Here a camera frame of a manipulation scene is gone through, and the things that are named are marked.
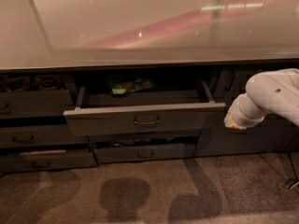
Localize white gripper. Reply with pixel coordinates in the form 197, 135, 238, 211
224, 94, 269, 130

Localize snack bags in left drawer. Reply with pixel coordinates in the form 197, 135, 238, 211
0, 75, 64, 92

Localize grey drawer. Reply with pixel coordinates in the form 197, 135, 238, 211
0, 151, 97, 173
0, 124, 85, 147
64, 81, 226, 136
0, 90, 74, 119
94, 143, 195, 163
88, 130, 201, 143

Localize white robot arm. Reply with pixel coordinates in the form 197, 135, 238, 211
224, 68, 299, 130

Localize green snack bag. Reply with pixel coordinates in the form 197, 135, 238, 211
107, 75, 155, 95

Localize grey cabinet door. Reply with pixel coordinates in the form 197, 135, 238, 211
194, 68, 298, 157

